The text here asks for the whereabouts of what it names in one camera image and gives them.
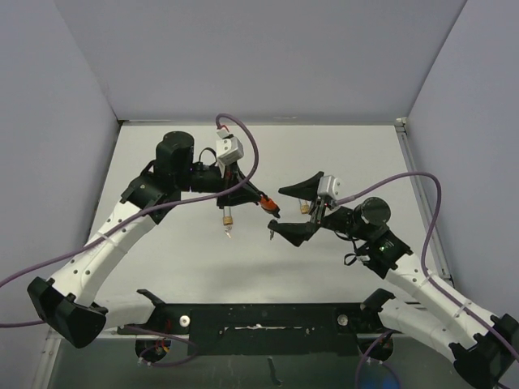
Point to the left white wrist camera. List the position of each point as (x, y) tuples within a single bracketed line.
[(229, 148)]

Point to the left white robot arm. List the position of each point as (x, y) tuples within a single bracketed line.
[(67, 301)]

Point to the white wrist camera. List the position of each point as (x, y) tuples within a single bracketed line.
[(229, 148), (330, 189)]

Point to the orange black padlock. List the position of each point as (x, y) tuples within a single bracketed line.
[(269, 206)]

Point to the brass padlock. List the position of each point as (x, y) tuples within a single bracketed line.
[(227, 218), (304, 206)]

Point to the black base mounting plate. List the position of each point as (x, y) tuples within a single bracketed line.
[(269, 329)]

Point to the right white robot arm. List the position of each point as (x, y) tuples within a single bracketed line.
[(480, 345)]

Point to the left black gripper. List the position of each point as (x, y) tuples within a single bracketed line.
[(233, 177)]

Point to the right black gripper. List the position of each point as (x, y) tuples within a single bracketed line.
[(298, 231)]

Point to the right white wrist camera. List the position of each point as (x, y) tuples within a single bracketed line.
[(330, 189)]

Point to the aluminium frame rail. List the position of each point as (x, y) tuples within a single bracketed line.
[(425, 206)]

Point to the left small keys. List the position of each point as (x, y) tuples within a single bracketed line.
[(228, 231)]

